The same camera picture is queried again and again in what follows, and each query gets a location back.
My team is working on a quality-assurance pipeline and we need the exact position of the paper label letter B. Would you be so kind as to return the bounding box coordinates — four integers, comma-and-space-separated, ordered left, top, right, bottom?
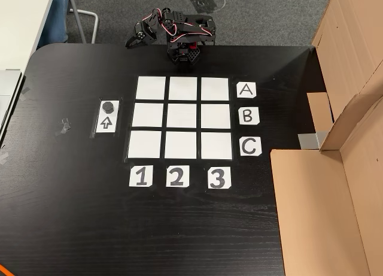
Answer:
238, 107, 260, 126

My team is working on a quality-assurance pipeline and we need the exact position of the large brown cardboard box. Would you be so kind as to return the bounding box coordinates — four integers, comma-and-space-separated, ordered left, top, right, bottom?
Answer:
270, 0, 383, 276

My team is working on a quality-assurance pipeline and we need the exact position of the paper label number 2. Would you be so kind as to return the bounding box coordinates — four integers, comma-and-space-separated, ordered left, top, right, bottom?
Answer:
166, 165, 190, 188

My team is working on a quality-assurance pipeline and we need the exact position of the white arrow paper sheet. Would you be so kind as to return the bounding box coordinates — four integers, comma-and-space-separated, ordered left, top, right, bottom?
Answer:
95, 100, 120, 135

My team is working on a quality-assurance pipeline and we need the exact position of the grey metal desk leg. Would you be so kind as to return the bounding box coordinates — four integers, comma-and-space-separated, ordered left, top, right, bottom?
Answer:
68, 0, 99, 45

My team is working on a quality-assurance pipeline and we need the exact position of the white paper grid square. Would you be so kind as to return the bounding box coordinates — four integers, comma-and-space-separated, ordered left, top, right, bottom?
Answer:
127, 131, 162, 159
169, 76, 197, 101
200, 104, 232, 129
132, 103, 164, 128
200, 132, 233, 160
166, 103, 197, 129
164, 131, 197, 159
200, 77, 229, 101
136, 76, 166, 99

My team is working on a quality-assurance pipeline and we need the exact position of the grey tape strip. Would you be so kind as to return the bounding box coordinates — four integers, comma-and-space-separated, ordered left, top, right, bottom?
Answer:
298, 131, 329, 150

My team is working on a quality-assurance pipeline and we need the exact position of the grey laptop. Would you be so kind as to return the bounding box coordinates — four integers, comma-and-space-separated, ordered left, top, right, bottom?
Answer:
0, 68, 23, 141

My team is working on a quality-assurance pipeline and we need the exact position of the black floor tape patch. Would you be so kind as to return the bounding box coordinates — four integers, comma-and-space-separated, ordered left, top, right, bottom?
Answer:
189, 0, 226, 14

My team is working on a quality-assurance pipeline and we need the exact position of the paper label letter A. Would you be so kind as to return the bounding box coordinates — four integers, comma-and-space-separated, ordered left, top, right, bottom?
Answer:
236, 82, 257, 99

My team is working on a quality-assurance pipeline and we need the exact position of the white desk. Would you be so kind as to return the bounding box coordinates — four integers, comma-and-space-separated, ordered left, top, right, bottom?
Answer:
0, 0, 58, 72

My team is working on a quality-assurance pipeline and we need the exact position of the paper label number 1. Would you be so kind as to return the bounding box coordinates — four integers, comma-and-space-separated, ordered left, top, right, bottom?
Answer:
129, 165, 153, 187

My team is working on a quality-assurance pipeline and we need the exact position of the paper label letter C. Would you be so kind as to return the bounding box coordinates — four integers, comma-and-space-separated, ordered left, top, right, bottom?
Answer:
239, 137, 263, 157

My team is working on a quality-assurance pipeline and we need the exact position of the orange cable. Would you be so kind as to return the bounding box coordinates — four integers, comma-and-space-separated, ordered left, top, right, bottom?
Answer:
0, 261, 15, 276

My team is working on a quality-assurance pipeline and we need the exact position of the person's leg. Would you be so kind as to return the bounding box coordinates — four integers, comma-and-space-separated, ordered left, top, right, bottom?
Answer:
38, 0, 71, 48

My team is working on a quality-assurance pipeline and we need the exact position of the paper label number 3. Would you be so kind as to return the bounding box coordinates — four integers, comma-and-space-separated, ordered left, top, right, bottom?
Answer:
208, 166, 232, 190

